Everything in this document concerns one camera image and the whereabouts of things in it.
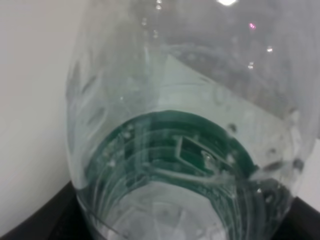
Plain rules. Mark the clear bottle with green label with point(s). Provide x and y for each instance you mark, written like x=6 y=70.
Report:
x=192 y=119

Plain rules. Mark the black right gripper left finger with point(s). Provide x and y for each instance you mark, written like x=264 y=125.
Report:
x=58 y=219

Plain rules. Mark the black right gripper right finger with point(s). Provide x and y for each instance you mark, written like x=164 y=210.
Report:
x=301 y=223

